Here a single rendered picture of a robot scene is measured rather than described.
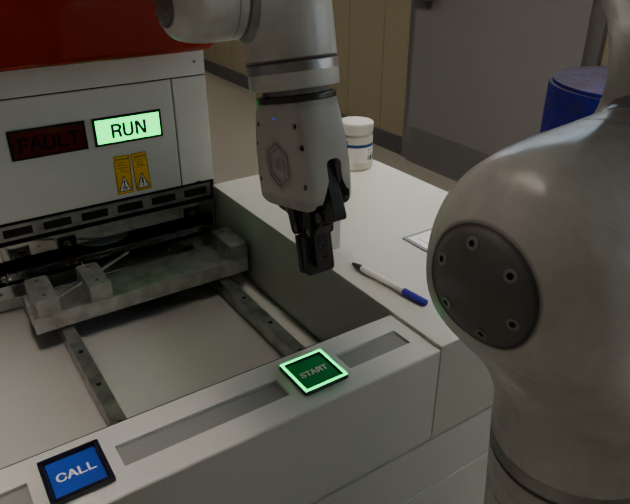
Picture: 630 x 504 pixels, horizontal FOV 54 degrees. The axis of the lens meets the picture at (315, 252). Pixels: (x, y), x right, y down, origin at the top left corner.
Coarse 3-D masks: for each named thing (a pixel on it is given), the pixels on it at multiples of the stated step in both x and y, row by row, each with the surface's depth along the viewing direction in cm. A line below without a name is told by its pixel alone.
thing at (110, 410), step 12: (72, 324) 98; (60, 336) 100; (72, 336) 95; (72, 348) 92; (84, 348) 92; (84, 360) 90; (84, 372) 87; (96, 372) 87; (96, 384) 85; (96, 396) 83; (108, 396) 83; (108, 408) 81; (120, 408) 81; (108, 420) 80; (120, 420) 79
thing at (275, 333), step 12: (216, 288) 112; (228, 288) 108; (240, 288) 108; (228, 300) 109; (240, 300) 104; (252, 300) 104; (240, 312) 105; (252, 312) 101; (264, 312) 101; (252, 324) 102; (264, 324) 98; (276, 324) 98; (264, 336) 99; (276, 336) 95; (288, 336) 95; (276, 348) 97; (288, 348) 93; (300, 348) 92
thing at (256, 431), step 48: (336, 336) 76; (384, 336) 77; (240, 384) 68; (288, 384) 68; (336, 384) 68; (384, 384) 70; (432, 384) 75; (96, 432) 62; (144, 432) 62; (192, 432) 62; (240, 432) 62; (288, 432) 64; (336, 432) 68; (384, 432) 74; (0, 480) 56; (144, 480) 56; (192, 480) 59; (240, 480) 63; (288, 480) 67; (336, 480) 72
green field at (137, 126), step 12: (108, 120) 103; (120, 120) 105; (132, 120) 106; (144, 120) 107; (156, 120) 108; (96, 132) 103; (108, 132) 104; (120, 132) 105; (132, 132) 107; (144, 132) 108; (156, 132) 109
